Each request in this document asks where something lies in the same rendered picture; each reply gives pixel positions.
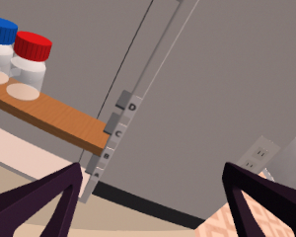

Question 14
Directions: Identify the brown wooden shelf board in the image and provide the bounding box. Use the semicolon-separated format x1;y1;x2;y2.
0;83;110;156

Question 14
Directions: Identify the beige wall rack frame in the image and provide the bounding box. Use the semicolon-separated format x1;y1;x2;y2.
0;0;199;204

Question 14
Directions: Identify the clear glass bottle with blue cap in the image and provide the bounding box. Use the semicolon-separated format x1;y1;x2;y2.
0;18;18;85

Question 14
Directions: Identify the clear plastic bottle with red cap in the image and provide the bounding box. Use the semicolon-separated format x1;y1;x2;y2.
6;32;52;102

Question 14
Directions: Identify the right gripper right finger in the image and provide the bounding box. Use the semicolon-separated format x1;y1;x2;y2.
222;162;296;237

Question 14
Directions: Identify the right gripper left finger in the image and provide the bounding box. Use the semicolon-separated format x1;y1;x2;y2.
0;162;83;237

